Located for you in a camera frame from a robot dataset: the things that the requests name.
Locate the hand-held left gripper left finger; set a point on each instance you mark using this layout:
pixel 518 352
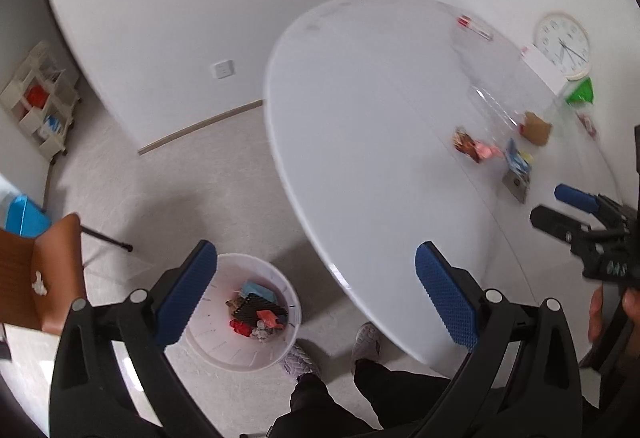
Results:
pixel 185 293

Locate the white flat box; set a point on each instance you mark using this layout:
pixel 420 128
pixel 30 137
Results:
pixel 545 66

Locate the white plastic waste bin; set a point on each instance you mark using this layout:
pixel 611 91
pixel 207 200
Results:
pixel 220 353

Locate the red paper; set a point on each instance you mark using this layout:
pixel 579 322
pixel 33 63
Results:
pixel 241 327

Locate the grey white paper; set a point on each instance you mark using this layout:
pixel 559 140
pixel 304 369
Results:
pixel 260 333

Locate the green packet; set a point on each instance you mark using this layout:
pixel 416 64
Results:
pixel 581 92

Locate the small blue folded paper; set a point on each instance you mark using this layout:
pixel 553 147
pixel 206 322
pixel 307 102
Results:
pixel 512 151

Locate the orange brown chair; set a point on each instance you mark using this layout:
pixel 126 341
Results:
pixel 40 268

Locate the red label clear packet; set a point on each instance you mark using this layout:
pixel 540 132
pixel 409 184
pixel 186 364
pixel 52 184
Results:
pixel 587 123

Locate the person's grey shoe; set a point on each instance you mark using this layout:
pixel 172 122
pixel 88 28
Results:
pixel 300 358
pixel 367 342

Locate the brown crumpled candy wrapper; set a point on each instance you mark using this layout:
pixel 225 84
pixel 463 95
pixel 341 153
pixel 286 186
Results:
pixel 465 143

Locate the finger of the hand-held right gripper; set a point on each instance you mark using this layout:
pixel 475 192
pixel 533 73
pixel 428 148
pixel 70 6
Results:
pixel 575 195
pixel 552 220

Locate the black foam net sleeve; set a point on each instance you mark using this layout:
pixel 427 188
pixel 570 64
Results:
pixel 255 309

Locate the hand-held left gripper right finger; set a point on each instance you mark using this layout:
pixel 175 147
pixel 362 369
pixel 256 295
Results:
pixel 445 293

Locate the brown folded paper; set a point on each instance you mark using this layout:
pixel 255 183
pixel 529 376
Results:
pixel 537 128

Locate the cream shelf cart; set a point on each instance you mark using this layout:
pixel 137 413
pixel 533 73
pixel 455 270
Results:
pixel 40 103

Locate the blue plastic bin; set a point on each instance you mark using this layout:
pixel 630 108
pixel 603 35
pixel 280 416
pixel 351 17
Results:
pixel 25 218

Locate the orange paper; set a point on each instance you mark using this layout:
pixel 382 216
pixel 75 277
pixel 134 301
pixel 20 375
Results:
pixel 267 317

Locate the round white wall clock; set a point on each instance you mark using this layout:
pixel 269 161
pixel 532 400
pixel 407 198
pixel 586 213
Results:
pixel 561 46

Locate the clear plastic bottle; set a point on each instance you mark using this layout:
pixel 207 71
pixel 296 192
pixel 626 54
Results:
pixel 492 111

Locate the person's black pants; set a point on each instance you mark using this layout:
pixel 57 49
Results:
pixel 360 403

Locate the pink crumpled wrapper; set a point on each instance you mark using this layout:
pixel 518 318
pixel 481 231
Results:
pixel 489 151

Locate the clear brown snack packet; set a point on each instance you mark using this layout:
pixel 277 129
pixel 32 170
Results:
pixel 232 303

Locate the yellow folded paper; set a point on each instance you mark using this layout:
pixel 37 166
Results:
pixel 526 158

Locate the white wall socket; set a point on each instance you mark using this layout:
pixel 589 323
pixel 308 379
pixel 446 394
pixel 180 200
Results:
pixel 222 68

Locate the red-capped tube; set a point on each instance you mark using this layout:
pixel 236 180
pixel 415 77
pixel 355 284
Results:
pixel 475 27

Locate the person's right hand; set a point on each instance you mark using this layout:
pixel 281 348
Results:
pixel 595 313

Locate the blue face mask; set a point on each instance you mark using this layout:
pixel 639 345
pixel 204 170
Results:
pixel 255 290

